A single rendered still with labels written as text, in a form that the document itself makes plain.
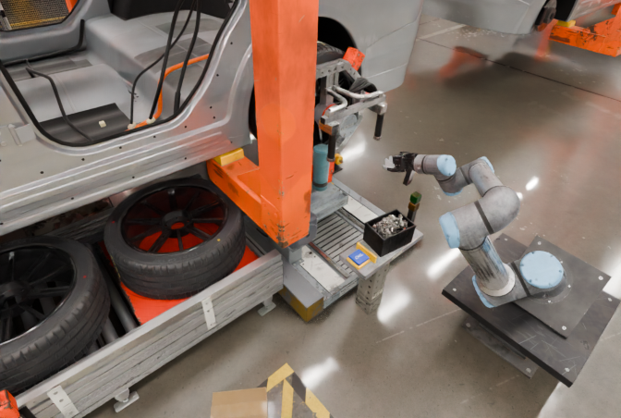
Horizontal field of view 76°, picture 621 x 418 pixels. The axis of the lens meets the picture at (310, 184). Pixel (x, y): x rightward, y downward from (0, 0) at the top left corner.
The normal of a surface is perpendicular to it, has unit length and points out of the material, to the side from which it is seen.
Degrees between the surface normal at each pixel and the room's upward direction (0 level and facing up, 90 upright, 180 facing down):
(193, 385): 0
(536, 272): 38
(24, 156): 91
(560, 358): 0
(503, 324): 0
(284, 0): 90
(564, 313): 43
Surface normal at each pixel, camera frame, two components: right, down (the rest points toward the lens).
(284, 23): 0.65, 0.48
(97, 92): 0.55, -0.07
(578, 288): -0.49, -0.32
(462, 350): 0.03, -0.79
